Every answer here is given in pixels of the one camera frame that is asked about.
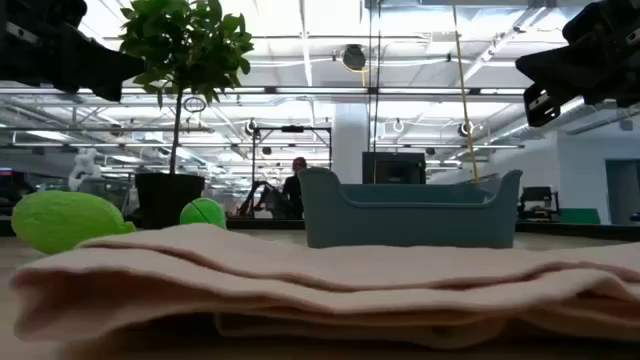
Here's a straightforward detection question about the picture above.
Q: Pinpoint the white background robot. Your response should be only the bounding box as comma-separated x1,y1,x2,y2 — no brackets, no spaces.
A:
68,147,102,192

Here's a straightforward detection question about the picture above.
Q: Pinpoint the person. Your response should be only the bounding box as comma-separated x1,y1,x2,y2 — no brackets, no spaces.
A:
281,156,307,220

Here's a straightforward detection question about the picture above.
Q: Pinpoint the black background machine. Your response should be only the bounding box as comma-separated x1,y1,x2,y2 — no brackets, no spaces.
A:
517,186,561,222

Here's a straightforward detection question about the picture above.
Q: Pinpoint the black cabinet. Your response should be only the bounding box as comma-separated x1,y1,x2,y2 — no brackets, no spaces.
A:
361,151,427,185

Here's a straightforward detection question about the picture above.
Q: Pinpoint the black hanging cable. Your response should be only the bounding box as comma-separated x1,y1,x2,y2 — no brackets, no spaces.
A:
367,0,383,154

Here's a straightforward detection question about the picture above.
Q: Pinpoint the green round toy vegetable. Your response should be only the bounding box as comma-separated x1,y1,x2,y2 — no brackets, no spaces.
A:
179,197,228,230

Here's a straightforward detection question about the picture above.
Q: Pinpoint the green box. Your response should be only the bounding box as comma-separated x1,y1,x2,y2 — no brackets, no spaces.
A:
558,207,602,226

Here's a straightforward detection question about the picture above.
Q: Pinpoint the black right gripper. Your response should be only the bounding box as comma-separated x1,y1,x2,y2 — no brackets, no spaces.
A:
515,0,640,128

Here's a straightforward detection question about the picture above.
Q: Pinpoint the beige folded cloth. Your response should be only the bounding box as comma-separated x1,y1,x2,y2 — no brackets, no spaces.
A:
12,223,640,351

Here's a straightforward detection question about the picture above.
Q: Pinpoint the black metal frame rig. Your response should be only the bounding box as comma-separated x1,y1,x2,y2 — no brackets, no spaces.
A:
251,125,333,220

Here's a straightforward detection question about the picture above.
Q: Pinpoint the yellow hanging cable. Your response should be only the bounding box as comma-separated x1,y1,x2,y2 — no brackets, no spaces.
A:
451,0,481,185

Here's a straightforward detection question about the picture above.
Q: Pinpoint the teal plastic container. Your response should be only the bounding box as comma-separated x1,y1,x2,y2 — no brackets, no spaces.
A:
298,167,524,250

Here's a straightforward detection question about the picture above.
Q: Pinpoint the black table edge rail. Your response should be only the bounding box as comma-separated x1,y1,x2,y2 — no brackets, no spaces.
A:
0,215,640,241

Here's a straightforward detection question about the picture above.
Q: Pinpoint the grey door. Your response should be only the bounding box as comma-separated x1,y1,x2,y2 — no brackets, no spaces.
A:
605,158,640,225

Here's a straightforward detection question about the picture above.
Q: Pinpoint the black ceiling cable reel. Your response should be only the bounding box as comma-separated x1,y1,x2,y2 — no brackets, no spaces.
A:
341,43,368,72

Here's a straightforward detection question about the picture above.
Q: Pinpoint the white building column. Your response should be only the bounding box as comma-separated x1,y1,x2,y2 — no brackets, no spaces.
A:
331,102,371,185

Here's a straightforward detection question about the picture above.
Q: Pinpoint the black plant pot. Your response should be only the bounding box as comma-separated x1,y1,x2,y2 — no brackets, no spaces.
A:
134,172,206,230

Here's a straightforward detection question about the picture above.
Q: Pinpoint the green leafy potted tree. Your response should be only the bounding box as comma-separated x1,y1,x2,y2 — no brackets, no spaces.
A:
118,0,255,176

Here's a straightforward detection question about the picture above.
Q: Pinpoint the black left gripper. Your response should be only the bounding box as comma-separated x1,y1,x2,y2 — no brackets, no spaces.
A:
0,0,147,102

